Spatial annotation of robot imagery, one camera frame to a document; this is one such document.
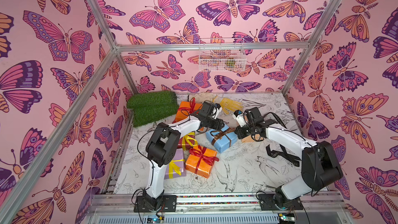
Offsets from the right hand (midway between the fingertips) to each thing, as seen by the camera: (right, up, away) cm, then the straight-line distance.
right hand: (237, 129), depth 90 cm
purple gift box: (-33, -12, -7) cm, 36 cm away
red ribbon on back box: (-29, +11, +6) cm, 32 cm away
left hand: (-8, +3, +5) cm, 10 cm away
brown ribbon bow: (-11, -2, -2) cm, 12 cm away
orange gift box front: (-21, -14, -10) cm, 27 cm away
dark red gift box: (-28, -6, -4) cm, 29 cm away
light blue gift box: (-8, -5, -2) cm, 10 cm away
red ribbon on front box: (-22, -11, -9) cm, 26 cm away
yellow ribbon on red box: (-30, -4, -2) cm, 30 cm away
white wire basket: (-8, +46, +5) cm, 46 cm away
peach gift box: (+4, -3, -11) cm, 12 cm away
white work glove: (-20, +21, +27) cm, 40 cm away
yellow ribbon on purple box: (-35, -17, -12) cm, 41 cm away
